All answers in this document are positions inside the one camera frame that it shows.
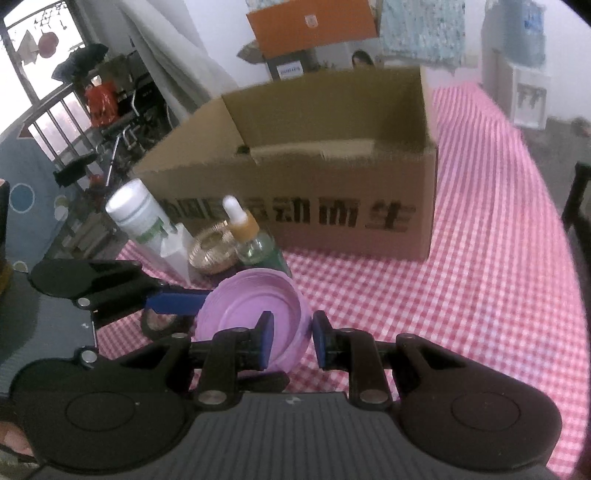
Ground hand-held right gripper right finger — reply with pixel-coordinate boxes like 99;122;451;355
311;311;467;408

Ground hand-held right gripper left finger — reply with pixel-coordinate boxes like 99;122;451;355
115;311;275;408

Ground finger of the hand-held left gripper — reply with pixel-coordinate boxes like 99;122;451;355
235;371;291;394
76;272;211;330

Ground purple plastic lid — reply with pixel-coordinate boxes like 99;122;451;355
193;268;312;372

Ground gold ribbed round jar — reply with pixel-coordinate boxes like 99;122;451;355
188;220;241;277

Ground green dropper bottle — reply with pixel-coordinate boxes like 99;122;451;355
222;195;294;278

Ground printed cardboard box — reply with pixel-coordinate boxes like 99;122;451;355
131;65;439;264

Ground person's left hand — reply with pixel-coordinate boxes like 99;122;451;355
0;408;38;467

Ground white supplement bottle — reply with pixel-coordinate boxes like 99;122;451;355
105;179;178;259

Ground blue patterned floor mat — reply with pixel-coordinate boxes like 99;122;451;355
0;134;121;278

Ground red checked tablecloth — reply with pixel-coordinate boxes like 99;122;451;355
92;83;591;478

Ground wheelchair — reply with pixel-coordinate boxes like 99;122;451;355
53;44;181;185

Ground red plastic bag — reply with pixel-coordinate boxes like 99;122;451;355
83;82;120;129

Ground white hanging cloth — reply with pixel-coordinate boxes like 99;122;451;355
117;0;241;121

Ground dark cloth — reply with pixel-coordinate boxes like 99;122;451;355
51;44;109;81

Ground dark blue box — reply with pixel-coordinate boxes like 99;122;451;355
268;48;319;84

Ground window with metal railing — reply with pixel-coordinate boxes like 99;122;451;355
0;0;93;171

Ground white box with portrait print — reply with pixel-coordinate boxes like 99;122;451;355
318;41;384;70

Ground dark wooden chair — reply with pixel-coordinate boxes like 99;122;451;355
561;161;591;241

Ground orange box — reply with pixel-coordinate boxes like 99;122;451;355
246;0;380;60

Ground white water dispenser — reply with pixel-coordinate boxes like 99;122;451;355
480;46;552;130

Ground blue water jug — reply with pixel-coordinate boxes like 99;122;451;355
501;0;550;68

